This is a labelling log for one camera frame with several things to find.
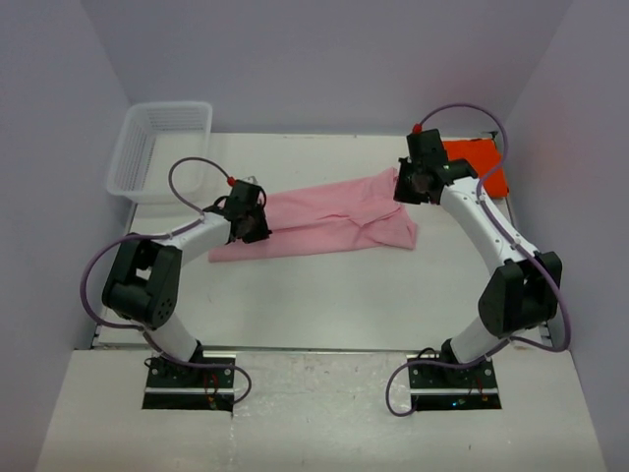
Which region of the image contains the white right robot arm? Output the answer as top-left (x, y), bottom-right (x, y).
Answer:
top-left (394, 126), bottom-right (562, 386)

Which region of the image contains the pink t shirt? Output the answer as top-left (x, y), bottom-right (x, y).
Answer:
top-left (208, 167), bottom-right (418, 263)

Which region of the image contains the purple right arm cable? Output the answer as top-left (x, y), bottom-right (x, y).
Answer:
top-left (411, 102), bottom-right (573, 353)

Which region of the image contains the orange folded t shirt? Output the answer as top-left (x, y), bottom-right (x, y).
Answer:
top-left (443, 139), bottom-right (509, 199)

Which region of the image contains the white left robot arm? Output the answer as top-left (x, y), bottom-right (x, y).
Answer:
top-left (101, 180), bottom-right (271, 386)

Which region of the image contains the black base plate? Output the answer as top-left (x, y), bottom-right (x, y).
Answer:
top-left (407, 360), bottom-right (502, 412)
top-left (142, 355), bottom-right (236, 413)

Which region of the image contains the white plastic basket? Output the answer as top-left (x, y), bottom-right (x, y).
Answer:
top-left (106, 101), bottom-right (212, 205)

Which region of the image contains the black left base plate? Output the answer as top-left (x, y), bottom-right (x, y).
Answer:
top-left (142, 355), bottom-right (236, 413)

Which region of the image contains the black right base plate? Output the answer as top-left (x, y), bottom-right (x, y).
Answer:
top-left (407, 360), bottom-right (502, 412)

